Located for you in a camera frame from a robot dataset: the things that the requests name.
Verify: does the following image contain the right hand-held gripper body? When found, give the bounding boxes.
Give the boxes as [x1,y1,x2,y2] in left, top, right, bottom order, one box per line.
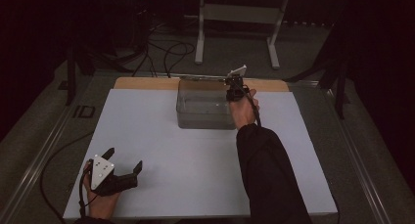
[225,65,251,103]

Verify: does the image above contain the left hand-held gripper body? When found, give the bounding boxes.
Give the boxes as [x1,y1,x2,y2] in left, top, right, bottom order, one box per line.
[87,154,140,198]

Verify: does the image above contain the transparent grey plastic box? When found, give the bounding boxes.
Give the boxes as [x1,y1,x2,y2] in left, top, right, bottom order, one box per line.
[175,78,238,130]

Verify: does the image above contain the person's right hand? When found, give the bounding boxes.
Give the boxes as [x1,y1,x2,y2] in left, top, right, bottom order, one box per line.
[228,88,261,131]

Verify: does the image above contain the person's left hand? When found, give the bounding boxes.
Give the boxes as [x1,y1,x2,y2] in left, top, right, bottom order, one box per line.
[82,160,122,220]

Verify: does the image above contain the grey metal stand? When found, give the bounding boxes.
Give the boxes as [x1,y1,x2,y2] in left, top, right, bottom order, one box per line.
[194,0,291,70]

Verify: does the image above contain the wooden board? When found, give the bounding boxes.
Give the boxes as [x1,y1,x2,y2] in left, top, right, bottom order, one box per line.
[113,76,291,93]

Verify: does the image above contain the black stand leg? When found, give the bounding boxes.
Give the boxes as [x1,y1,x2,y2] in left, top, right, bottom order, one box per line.
[334,62,348,120]

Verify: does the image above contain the right hand-held gripper cable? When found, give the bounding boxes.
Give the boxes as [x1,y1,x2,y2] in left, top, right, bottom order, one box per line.
[239,81,262,128]

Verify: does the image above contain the hand-held gripper cable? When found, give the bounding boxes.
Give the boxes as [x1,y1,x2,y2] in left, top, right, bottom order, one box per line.
[39,130,96,224]
[239,81,262,128]

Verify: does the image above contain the left hand-held gripper cable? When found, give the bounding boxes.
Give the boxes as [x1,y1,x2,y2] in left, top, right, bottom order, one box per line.
[39,130,96,224]

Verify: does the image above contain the black floor cables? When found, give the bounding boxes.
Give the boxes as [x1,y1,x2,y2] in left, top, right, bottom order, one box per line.
[130,18,198,79]

